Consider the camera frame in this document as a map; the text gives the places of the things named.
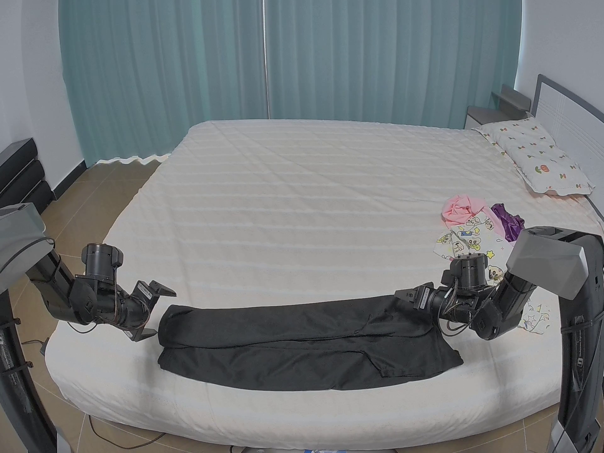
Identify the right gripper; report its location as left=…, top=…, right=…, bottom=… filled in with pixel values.
left=394, top=285, right=452, bottom=322

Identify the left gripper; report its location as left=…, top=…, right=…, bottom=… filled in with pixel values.
left=112, top=280, right=178, bottom=344

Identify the black T-shirt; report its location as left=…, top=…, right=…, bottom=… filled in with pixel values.
left=157, top=295, right=464, bottom=391

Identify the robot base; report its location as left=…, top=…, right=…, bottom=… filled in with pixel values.
left=236, top=447, right=392, bottom=453

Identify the pile of clothes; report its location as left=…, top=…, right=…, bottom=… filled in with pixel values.
left=433, top=195, right=552, bottom=336

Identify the bed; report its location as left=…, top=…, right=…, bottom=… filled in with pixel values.
left=45, top=74, right=604, bottom=449

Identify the black chest of drawers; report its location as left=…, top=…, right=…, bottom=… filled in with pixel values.
left=0, top=138, right=56, bottom=216

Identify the white printed pillow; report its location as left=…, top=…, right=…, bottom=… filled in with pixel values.
left=472, top=115, right=596, bottom=197

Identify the grey bedside table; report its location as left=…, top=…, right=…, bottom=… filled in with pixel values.
left=466, top=84, right=531, bottom=126

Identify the blue-green curtain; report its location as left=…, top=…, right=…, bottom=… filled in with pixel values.
left=58, top=0, right=271, bottom=165
left=264, top=0, right=524, bottom=128

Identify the black cable with grey adapter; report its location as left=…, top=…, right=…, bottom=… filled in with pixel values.
left=21, top=338, right=52, bottom=356

